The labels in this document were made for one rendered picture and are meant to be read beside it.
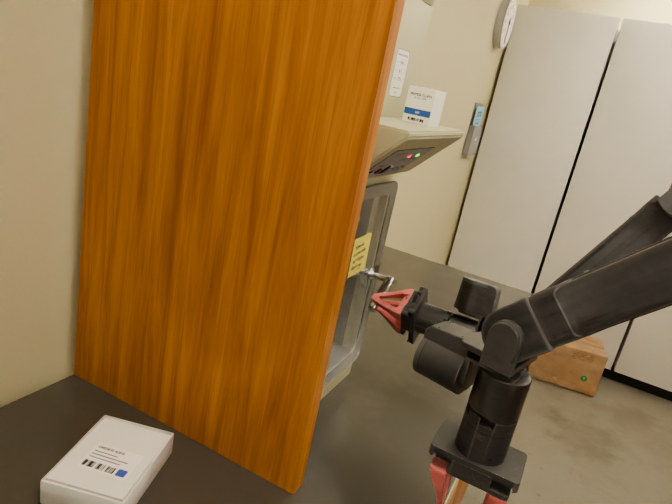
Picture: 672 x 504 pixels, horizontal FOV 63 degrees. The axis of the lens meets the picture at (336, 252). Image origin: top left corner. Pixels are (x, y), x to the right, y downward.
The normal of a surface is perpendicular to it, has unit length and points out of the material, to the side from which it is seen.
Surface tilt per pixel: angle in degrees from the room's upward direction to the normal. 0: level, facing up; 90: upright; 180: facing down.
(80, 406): 0
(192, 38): 90
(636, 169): 90
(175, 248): 90
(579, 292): 79
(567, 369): 92
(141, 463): 0
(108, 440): 0
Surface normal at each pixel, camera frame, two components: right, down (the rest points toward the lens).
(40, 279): 0.87, 0.30
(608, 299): -0.58, 0.12
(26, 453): 0.19, -0.93
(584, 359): -0.33, 0.17
